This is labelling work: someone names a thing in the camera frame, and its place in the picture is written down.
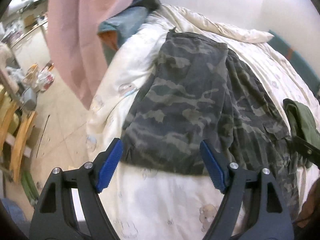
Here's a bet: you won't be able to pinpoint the olive green garment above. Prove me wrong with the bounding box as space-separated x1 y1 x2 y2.
282 98 320 156

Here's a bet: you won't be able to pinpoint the white cartoon print duvet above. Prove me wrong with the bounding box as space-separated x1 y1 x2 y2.
87 4 319 239

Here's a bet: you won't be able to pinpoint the teal and orange blanket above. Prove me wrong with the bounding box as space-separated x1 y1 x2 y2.
97 7 149 56

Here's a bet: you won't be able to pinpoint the wooden chair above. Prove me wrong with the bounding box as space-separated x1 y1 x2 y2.
1 87 37 183

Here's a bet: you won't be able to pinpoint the camouflage cargo pants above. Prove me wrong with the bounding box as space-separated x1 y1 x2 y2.
121 31 299 218

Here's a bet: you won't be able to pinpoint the cream pillow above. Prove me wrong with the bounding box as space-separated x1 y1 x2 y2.
161 4 274 44

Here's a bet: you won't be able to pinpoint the pink hanging curtain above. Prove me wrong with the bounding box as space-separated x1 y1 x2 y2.
47 0 133 109

